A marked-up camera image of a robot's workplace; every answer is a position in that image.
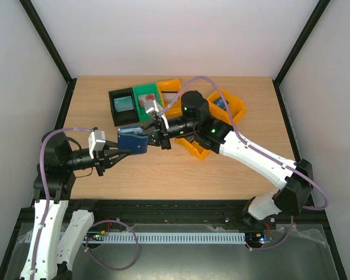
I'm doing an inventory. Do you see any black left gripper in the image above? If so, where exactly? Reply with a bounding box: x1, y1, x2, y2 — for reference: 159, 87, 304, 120
65, 141, 131, 176

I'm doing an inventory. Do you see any blue card holder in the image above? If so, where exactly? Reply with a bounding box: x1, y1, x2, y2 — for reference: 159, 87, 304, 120
117, 125, 148, 155

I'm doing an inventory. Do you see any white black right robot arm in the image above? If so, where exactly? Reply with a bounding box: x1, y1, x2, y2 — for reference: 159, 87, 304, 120
144, 90, 313, 229

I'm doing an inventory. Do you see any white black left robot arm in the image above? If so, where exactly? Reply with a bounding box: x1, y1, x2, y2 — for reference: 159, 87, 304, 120
19, 127, 131, 279

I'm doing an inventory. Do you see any red white card stack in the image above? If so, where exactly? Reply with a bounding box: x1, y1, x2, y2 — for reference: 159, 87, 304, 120
137, 93, 156, 107

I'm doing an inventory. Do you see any white striped card stack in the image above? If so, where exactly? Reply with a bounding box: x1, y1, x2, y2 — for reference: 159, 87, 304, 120
161, 91, 178, 103

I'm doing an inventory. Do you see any teal card stack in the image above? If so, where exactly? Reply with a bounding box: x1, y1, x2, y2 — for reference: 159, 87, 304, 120
113, 96, 134, 113

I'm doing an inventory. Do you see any yellow bin with red cards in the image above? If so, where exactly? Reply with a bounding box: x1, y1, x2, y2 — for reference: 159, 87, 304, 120
175, 137, 210, 160

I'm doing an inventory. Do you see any blue VIP card stack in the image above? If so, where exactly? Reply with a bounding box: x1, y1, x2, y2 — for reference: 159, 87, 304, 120
213, 97, 226, 111

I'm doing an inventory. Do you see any black bin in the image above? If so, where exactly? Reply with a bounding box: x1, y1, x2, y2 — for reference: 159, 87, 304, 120
108, 87, 139, 127

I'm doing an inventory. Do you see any green bin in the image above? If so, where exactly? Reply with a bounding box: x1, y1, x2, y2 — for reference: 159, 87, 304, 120
132, 83, 163, 122

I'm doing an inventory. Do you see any yellow rear bin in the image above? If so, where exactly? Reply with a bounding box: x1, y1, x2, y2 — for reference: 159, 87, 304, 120
156, 79, 181, 118

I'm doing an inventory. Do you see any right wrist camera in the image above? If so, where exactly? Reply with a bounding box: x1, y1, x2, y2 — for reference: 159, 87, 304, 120
144, 100, 163, 120

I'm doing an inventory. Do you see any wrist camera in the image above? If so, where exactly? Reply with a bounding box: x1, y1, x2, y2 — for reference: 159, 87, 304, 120
144, 100, 163, 120
88, 129, 106, 154

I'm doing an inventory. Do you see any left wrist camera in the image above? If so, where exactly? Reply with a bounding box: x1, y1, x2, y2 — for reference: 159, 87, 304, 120
88, 129, 106, 154

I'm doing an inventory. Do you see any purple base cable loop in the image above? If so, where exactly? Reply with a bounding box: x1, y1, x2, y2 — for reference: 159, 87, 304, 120
84, 219, 139, 271

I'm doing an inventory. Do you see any black front frame rail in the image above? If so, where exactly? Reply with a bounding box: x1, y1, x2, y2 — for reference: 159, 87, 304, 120
16, 198, 329, 231

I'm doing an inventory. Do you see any white slotted cable duct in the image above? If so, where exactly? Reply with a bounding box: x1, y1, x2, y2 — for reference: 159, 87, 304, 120
24, 232, 246, 244

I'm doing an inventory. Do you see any black left rear frame post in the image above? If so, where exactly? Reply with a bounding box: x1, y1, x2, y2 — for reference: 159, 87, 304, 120
19, 0, 76, 85

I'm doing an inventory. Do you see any black frame post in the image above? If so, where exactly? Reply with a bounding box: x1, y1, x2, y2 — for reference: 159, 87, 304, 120
19, 0, 76, 85
273, 0, 332, 85

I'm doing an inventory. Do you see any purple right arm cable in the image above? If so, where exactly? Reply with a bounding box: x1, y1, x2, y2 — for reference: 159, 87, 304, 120
159, 76, 330, 211

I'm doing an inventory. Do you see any black right rear frame post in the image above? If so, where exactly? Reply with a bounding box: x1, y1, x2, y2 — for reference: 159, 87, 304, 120
273, 0, 332, 85

